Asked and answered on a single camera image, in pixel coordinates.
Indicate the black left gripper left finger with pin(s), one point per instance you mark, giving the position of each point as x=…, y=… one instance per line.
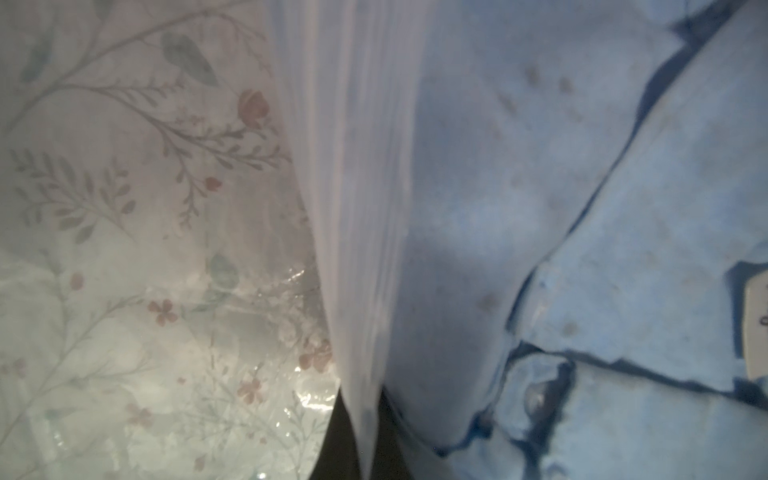
x=338, y=456

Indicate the clear plastic vacuum bag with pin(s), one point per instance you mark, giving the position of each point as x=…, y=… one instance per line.
x=201, y=204

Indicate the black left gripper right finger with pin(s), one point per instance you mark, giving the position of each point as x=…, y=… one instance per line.
x=389, y=462

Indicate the light blue shirt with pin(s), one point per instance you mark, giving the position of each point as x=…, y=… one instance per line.
x=590, y=192

